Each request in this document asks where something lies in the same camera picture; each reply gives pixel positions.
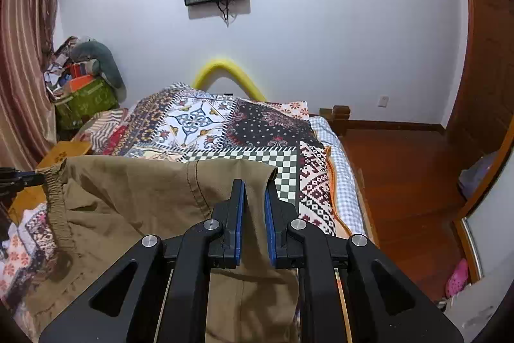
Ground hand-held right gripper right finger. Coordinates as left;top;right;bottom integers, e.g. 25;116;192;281
264;184;465;343

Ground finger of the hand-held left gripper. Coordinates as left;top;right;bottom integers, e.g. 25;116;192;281
0;167;46;203

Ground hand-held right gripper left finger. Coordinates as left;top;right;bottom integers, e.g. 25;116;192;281
38;179;246;343

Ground khaki pants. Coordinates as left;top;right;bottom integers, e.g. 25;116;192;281
8;155;300;343

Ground yellow wooden stool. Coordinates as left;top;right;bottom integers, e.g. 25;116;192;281
8;141;91;224

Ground white orange floral sheet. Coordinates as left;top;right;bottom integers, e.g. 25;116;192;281
0;206;61;306

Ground blue checked bed sheet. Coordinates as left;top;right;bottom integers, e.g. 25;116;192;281
311;116;364;241

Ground zigzag patterned cloth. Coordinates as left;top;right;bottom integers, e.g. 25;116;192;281
78;108;133;155

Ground green storage bag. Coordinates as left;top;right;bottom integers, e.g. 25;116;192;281
54;80;120;131

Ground orange box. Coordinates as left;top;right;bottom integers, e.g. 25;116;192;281
66;75;99;93

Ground patchwork printed blanket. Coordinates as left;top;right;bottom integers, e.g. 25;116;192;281
86;84;336;236

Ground pile of printed bags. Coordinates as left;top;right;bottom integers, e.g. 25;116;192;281
43;37;77;96

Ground orange floral pillow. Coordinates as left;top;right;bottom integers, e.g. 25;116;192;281
277;101;311;121

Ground striped pink curtain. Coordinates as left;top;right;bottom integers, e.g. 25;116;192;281
0;0;71;172

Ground grey plush toy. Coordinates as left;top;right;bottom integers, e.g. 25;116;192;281
70;40;125;91

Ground yellow foam tube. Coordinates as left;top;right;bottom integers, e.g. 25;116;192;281
193;56;267;103

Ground pink slipper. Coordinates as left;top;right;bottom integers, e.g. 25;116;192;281
445;258;470;298

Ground wooden door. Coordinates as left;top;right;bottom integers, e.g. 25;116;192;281
442;0;514;157

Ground wooden bed post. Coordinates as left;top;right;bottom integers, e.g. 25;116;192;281
319;105;352;137

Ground black cable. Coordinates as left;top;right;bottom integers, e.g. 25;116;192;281
217;0;248;27

